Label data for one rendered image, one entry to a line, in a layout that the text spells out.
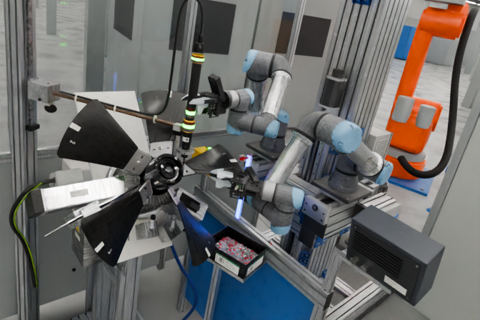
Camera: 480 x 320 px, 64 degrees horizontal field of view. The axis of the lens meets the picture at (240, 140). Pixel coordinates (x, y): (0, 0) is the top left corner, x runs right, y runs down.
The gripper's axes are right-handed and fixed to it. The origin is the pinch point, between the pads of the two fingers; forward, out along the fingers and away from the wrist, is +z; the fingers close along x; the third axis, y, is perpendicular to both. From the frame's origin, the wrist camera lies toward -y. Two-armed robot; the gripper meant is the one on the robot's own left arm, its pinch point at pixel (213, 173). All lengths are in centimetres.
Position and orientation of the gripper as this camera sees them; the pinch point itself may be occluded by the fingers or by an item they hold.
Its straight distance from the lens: 150.4
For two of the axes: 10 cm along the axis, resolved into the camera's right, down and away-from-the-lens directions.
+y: -2.3, 4.1, -8.8
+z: -9.6, -2.3, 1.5
